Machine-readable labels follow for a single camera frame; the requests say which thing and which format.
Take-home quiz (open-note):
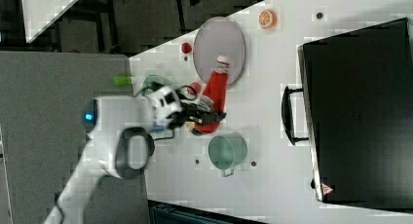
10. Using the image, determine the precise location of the red plush ketchup bottle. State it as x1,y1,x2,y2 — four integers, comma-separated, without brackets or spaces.
191,56,230,135

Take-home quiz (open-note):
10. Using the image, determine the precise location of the grey round plate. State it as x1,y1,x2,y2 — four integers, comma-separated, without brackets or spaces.
193,17,245,88

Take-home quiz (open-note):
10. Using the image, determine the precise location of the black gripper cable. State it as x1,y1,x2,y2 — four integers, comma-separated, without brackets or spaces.
135,82,198,142

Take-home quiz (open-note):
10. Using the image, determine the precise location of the blue bowl with food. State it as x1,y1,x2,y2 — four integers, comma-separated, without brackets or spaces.
187,122,203,136

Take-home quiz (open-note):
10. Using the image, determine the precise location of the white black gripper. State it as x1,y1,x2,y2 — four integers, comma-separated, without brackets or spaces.
147,84,226,131

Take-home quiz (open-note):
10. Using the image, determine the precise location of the dark blue crate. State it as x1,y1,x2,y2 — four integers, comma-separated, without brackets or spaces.
150,204,262,224

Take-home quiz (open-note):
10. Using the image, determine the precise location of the black toaster oven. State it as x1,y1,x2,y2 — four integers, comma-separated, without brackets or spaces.
298,18,412,213

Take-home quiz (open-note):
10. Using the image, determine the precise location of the orange slice toy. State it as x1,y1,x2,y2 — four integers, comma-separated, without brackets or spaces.
258,10,278,29

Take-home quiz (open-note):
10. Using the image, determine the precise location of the green plastic handle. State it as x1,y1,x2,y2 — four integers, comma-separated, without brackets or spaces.
113,76,132,86

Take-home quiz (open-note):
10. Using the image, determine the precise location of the small red toy fruit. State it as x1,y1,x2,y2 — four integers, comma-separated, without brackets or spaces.
181,43,192,54

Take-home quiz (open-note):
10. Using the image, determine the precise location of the black oven handle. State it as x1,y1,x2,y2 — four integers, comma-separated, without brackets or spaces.
282,87,308,145

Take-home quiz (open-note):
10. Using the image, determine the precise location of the red toy strawberry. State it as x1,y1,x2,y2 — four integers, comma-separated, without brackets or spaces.
187,82,201,95

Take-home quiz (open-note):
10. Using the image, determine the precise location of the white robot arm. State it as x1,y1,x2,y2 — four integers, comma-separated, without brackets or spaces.
43,82,226,224

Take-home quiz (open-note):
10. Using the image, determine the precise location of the green metal mug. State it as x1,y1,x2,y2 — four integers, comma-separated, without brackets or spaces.
207,131,247,177

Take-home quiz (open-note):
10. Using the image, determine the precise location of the light green plastic bowl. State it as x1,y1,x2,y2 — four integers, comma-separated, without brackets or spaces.
142,74,171,92

